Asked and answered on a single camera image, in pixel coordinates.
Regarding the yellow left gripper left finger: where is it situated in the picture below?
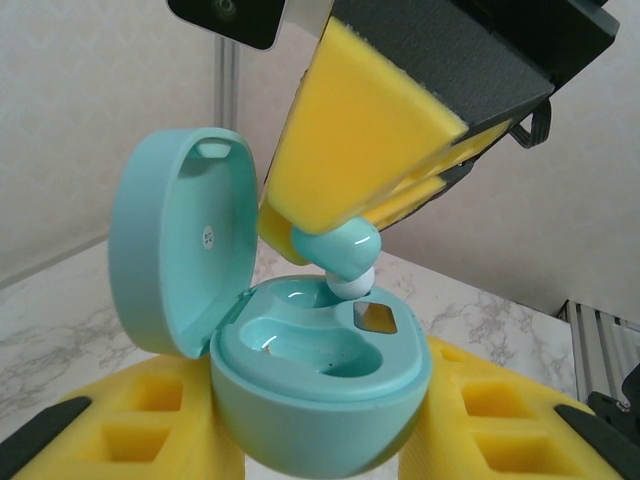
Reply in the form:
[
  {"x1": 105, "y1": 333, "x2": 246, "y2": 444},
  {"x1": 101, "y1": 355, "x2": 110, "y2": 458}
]
[{"x1": 0, "y1": 355, "x2": 247, "y2": 480}]

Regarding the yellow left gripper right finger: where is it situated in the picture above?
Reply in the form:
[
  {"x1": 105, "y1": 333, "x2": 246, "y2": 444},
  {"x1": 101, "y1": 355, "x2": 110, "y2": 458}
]
[{"x1": 399, "y1": 334, "x2": 640, "y2": 480}]

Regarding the teal earbud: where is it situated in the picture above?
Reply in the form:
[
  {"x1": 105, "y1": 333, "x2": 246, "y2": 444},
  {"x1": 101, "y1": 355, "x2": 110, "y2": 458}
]
[{"x1": 291, "y1": 217, "x2": 383, "y2": 302}]

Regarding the teal earbud charging case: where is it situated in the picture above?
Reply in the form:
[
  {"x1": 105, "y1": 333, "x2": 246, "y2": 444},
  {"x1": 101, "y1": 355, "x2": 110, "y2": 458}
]
[{"x1": 107, "y1": 127, "x2": 434, "y2": 476}]

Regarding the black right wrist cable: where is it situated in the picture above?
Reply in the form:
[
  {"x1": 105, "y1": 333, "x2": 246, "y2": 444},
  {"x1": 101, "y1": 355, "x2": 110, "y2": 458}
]
[{"x1": 508, "y1": 97, "x2": 554, "y2": 151}]

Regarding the aluminium frame post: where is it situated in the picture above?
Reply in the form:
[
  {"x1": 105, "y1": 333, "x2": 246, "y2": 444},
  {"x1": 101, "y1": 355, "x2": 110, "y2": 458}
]
[{"x1": 213, "y1": 37, "x2": 242, "y2": 132}]

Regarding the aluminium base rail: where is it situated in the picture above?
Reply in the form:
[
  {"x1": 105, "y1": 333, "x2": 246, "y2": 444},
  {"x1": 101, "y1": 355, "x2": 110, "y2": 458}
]
[{"x1": 558, "y1": 298, "x2": 640, "y2": 404}]

